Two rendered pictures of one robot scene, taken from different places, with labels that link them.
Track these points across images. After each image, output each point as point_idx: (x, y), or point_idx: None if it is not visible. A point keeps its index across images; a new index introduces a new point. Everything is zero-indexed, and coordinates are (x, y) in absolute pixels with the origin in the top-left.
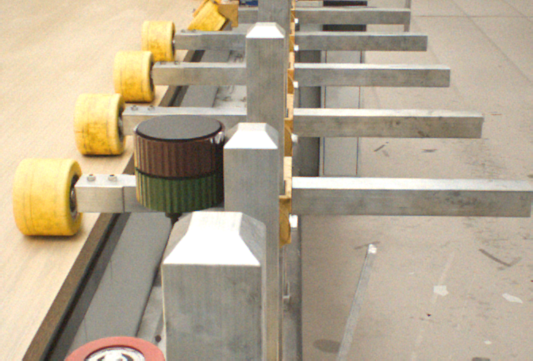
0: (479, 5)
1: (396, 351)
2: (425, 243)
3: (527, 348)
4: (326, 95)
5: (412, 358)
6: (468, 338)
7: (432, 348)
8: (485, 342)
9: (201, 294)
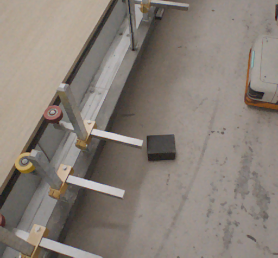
0: None
1: None
2: None
3: None
4: None
5: None
6: None
7: None
8: None
9: None
